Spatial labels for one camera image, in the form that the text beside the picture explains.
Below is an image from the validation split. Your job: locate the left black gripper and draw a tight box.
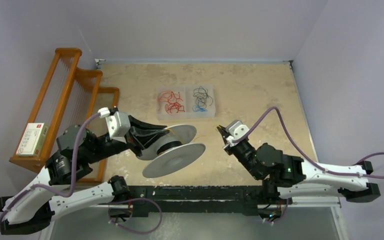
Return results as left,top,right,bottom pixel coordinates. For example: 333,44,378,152
85,114,170,164

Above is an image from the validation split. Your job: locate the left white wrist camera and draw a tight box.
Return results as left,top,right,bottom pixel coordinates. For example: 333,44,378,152
98,107,131,142

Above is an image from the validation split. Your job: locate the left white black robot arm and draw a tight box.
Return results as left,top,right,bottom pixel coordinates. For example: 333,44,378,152
0,108,169,235

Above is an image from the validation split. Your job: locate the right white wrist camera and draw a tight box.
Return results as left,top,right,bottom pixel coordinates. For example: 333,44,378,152
225,119,250,147

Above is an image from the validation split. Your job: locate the clear plastic compartment tray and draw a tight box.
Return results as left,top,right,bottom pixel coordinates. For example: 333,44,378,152
156,84,216,121

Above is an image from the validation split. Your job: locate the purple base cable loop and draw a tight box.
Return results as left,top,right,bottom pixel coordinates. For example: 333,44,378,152
107,194,165,234

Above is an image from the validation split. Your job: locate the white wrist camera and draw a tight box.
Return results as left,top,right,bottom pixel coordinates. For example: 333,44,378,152
98,107,131,142
225,119,250,147

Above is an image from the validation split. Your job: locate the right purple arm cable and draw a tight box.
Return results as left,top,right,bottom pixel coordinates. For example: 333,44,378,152
231,106,384,180

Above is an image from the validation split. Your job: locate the grey cable spool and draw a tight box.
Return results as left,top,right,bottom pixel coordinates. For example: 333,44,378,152
138,124,206,179

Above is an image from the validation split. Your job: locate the black wire bundle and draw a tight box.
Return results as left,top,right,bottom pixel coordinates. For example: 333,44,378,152
192,86,214,108

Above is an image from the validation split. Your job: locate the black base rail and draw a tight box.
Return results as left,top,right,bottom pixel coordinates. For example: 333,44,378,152
111,185,292,217

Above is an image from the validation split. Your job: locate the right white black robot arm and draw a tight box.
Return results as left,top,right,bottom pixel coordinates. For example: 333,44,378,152
216,124,381,204

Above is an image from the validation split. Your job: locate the orange wooden rack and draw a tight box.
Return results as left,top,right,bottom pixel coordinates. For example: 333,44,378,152
9,47,120,173

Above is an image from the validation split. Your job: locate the white red cardboard box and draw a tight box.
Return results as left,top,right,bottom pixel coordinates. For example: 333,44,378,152
15,122,49,157

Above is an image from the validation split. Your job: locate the red wire bundle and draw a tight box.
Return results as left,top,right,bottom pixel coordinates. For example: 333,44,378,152
158,90,186,115

